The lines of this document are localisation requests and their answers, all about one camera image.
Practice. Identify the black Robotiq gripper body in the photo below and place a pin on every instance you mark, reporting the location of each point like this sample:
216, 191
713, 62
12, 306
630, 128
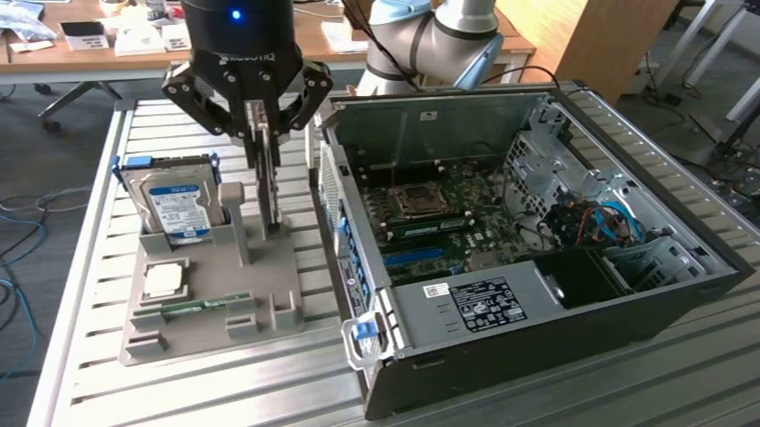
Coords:
238, 35

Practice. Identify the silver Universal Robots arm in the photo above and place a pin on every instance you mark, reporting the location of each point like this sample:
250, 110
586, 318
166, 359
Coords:
457, 35

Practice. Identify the hard disk with blue bracket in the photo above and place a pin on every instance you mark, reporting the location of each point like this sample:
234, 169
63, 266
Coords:
172, 209

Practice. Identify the black stand base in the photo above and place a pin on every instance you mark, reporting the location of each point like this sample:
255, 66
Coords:
712, 129

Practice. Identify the green RAM stick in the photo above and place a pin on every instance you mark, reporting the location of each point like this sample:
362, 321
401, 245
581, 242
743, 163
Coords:
190, 306
427, 228

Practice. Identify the CPU socket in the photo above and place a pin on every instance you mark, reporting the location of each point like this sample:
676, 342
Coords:
418, 198

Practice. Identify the blue rear clip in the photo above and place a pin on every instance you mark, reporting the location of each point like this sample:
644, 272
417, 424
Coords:
342, 218

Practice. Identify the white paper card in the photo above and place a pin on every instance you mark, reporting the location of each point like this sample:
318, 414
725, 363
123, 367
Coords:
29, 45

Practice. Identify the silver slotted disk bay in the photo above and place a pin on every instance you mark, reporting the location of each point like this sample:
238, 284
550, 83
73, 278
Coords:
653, 267

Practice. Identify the wooden desk white frame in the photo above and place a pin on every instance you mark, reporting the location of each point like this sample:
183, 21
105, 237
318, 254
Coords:
345, 58
59, 62

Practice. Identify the white table frame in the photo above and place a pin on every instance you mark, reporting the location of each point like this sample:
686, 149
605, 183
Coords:
741, 104

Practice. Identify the blue card latch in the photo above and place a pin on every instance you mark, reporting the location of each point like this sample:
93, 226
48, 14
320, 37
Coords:
365, 287
351, 251

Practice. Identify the grey wheeled leg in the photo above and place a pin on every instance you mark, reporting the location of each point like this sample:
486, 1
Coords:
77, 95

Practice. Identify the black open PC case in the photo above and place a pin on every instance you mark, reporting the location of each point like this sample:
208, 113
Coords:
534, 364

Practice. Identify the white paper booklet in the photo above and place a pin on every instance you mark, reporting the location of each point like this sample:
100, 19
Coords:
338, 40

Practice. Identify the perforated metal disk bay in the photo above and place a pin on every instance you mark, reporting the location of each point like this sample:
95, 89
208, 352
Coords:
534, 178

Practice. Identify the clear plastic bag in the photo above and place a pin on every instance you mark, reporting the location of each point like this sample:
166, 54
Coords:
24, 22

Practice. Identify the grey plastic parts rack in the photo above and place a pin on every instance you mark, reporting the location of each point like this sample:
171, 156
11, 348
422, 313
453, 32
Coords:
207, 267

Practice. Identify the green graphics card black cooler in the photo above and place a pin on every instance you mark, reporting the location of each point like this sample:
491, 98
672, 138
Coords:
274, 209

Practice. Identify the silver power supply unit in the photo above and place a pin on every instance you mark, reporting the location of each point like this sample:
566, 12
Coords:
415, 320

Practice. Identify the white stand block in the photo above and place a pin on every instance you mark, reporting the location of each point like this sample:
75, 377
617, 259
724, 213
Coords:
139, 46

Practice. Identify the white box black lid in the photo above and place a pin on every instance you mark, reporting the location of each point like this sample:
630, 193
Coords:
83, 42

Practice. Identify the small white box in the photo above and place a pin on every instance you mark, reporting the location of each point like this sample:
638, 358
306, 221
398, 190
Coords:
174, 40

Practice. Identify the green motherboard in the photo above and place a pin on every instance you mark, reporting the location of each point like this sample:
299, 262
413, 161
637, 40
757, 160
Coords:
493, 222

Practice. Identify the silver CPU chip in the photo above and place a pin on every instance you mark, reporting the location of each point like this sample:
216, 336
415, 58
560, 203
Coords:
162, 280

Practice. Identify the blue expansion slot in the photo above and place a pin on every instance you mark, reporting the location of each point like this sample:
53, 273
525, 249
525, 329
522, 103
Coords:
413, 258

